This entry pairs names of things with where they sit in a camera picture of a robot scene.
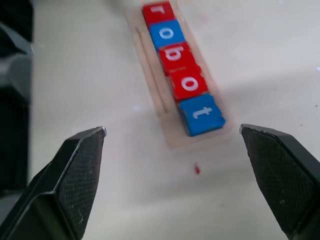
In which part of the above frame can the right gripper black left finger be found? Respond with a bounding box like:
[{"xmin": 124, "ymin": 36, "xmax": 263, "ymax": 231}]
[{"xmin": 0, "ymin": 126, "xmax": 108, "ymax": 240}]

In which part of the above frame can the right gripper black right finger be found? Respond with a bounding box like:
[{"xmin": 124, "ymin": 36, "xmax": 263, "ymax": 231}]
[{"xmin": 239, "ymin": 123, "xmax": 320, "ymax": 240}]

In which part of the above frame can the blue tile letter t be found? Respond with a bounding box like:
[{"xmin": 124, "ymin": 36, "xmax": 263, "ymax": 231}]
[{"xmin": 178, "ymin": 92, "xmax": 227, "ymax": 138}]

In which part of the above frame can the red tile letter o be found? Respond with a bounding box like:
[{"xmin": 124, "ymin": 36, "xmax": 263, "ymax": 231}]
[{"xmin": 168, "ymin": 64, "xmax": 210, "ymax": 102}]

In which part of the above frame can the red tile letter b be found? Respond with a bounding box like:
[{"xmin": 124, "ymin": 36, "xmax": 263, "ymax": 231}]
[{"xmin": 158, "ymin": 42, "xmax": 199, "ymax": 76}]

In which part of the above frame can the wooden letter tray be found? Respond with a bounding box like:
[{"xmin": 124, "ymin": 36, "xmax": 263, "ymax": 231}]
[{"xmin": 124, "ymin": 0, "xmax": 236, "ymax": 151}]

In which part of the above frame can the blue tile letter o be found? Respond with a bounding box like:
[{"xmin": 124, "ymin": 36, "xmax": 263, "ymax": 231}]
[{"xmin": 149, "ymin": 19, "xmax": 188, "ymax": 51}]

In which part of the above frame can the red tile letter r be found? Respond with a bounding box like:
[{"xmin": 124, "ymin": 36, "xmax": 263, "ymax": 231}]
[{"xmin": 141, "ymin": 0, "xmax": 176, "ymax": 26}]

